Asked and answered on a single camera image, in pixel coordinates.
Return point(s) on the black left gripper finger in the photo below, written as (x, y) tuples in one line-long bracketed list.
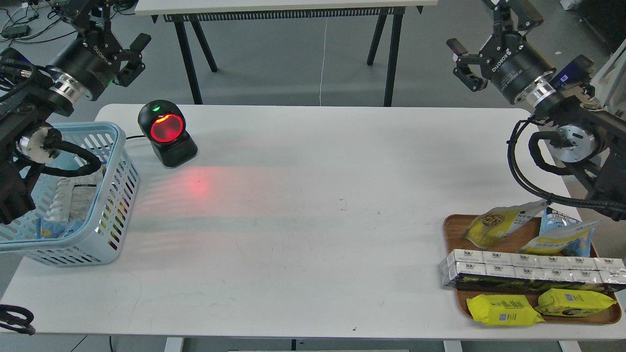
[(133, 57), (88, 17)]

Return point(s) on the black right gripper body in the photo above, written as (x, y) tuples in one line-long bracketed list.
[(513, 65)]

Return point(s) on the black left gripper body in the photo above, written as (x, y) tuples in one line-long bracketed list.
[(88, 65)]

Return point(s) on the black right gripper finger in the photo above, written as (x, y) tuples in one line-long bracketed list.
[(463, 62), (512, 16)]

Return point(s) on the yellow white bean snack pouch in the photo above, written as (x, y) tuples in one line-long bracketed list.
[(489, 229)]

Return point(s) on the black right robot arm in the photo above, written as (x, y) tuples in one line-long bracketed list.
[(581, 140)]

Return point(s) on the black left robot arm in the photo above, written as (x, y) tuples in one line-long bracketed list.
[(30, 146)]

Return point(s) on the white snack bag in basket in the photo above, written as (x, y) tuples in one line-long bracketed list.
[(74, 197)]

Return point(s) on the light blue plastic basket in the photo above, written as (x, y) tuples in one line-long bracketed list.
[(99, 238)]

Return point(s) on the blue yellow snack bag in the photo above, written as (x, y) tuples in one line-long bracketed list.
[(559, 233)]

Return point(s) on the blue snack bag in basket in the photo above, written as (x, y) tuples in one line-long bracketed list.
[(48, 229)]

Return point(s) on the yellow snack pack left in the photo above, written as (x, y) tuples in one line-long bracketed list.
[(503, 310)]

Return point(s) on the yellow snack pack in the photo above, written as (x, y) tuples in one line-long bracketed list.
[(573, 303), (503, 310)]

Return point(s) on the yellow snack pack right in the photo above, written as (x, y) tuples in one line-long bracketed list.
[(573, 303)]

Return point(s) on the black barcode scanner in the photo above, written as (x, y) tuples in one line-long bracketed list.
[(163, 123)]

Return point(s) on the white background table black legs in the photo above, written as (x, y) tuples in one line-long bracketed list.
[(290, 52)]

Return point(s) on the black power adapter on floor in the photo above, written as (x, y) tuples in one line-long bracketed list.
[(15, 32)]

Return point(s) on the silver wrapped box pack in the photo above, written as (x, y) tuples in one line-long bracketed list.
[(490, 271)]

